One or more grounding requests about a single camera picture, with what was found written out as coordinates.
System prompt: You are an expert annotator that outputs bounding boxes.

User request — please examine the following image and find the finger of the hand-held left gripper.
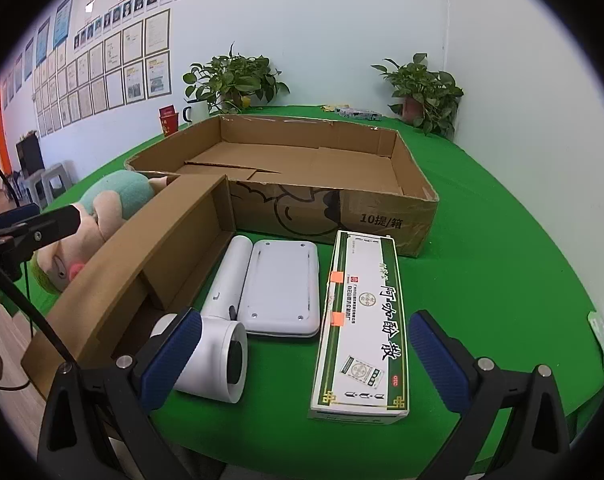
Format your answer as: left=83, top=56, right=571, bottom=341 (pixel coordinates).
left=0, top=204, right=83, bottom=263
left=0, top=203, right=40, bottom=233

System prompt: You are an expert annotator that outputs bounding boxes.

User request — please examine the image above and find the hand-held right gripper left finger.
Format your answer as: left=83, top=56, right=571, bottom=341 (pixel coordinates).
left=36, top=307, right=205, bottom=480

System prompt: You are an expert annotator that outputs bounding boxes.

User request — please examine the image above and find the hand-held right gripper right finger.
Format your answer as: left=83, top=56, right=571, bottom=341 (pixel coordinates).
left=408, top=310, right=572, bottom=480

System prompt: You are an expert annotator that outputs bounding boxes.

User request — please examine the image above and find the white handheld fan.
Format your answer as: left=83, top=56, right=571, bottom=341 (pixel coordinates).
left=150, top=235, right=253, bottom=405

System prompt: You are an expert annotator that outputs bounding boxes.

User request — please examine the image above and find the narrow cardboard box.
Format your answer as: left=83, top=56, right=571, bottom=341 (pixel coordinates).
left=20, top=174, right=235, bottom=401

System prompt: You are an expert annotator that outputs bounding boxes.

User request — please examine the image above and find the large cardboard box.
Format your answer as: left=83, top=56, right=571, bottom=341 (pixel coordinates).
left=124, top=114, right=440, bottom=258

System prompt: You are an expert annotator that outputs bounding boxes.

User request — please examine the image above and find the grey plastic stool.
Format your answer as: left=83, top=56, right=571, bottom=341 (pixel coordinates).
left=22, top=172, right=48, bottom=211
left=42, top=160, right=77, bottom=196

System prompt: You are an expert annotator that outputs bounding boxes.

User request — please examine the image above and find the plush doll with green hat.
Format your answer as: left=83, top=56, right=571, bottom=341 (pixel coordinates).
left=32, top=169, right=183, bottom=293

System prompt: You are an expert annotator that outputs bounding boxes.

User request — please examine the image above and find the green and white medicine box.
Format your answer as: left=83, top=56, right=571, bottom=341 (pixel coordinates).
left=308, top=230, right=410, bottom=422

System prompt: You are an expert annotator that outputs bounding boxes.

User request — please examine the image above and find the white rectangular device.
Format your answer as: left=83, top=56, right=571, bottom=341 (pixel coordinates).
left=237, top=239, right=323, bottom=338

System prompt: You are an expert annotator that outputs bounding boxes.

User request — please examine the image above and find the green and white sachet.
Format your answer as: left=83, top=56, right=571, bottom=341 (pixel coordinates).
left=587, top=310, right=604, bottom=376

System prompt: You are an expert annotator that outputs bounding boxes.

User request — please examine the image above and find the bushy potted plant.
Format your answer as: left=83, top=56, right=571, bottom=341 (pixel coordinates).
left=183, top=42, right=290, bottom=116

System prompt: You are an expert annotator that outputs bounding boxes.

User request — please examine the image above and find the teal and white packet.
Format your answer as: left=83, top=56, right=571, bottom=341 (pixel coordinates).
left=336, top=106, right=383, bottom=122

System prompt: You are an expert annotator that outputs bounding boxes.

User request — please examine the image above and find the potted plant in brown pot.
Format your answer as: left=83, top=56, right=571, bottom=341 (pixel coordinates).
left=371, top=52, right=465, bottom=141

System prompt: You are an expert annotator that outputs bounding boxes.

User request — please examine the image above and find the group of framed wall certificates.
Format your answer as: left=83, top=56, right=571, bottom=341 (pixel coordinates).
left=32, top=7, right=173, bottom=136

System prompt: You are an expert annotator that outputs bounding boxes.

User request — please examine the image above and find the white mug with black handle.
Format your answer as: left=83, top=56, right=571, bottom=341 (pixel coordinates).
left=182, top=100, right=213, bottom=126

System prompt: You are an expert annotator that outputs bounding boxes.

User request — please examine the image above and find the row of blue wall posters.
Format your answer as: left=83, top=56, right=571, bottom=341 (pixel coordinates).
left=0, top=0, right=76, bottom=106

